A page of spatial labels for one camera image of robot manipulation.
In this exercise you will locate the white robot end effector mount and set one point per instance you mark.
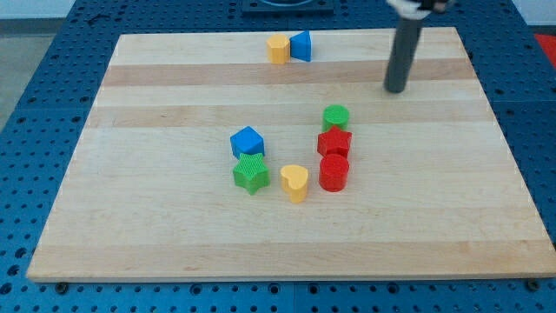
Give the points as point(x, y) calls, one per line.
point(419, 9)

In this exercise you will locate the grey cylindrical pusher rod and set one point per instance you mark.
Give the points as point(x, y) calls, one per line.
point(406, 38)

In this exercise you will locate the yellow hexagon block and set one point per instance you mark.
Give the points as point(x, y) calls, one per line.
point(278, 49)

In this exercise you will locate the green cylinder block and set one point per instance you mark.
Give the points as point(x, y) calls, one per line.
point(335, 115)

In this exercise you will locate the blue triangle block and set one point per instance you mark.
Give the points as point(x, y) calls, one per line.
point(301, 46)

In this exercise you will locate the red star block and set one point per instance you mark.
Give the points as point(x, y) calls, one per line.
point(334, 141)

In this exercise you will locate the wooden board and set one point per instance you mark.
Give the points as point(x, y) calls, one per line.
point(433, 191)

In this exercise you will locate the red cylinder block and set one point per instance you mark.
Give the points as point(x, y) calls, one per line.
point(333, 174)

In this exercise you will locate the yellow heart block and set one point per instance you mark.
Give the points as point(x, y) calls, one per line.
point(294, 182)

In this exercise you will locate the blue cube block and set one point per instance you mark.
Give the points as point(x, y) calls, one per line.
point(247, 141)

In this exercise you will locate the green star block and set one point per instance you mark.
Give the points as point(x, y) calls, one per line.
point(251, 173)

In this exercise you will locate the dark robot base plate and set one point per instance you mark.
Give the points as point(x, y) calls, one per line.
point(257, 7)

